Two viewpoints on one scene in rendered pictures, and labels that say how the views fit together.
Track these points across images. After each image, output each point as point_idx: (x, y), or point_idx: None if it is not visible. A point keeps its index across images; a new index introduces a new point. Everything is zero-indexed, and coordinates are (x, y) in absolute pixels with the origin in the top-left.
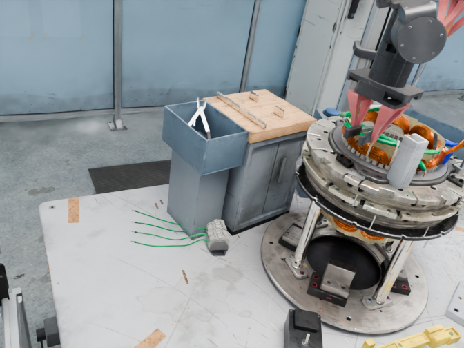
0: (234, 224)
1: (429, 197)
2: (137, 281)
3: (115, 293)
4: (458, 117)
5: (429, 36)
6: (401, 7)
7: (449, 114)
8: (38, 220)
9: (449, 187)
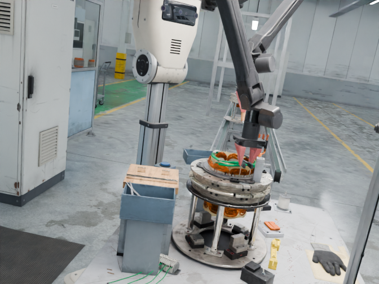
0: (168, 252)
1: (268, 181)
2: None
3: None
4: (97, 148)
5: (279, 118)
6: (266, 110)
7: (91, 148)
8: None
9: (264, 174)
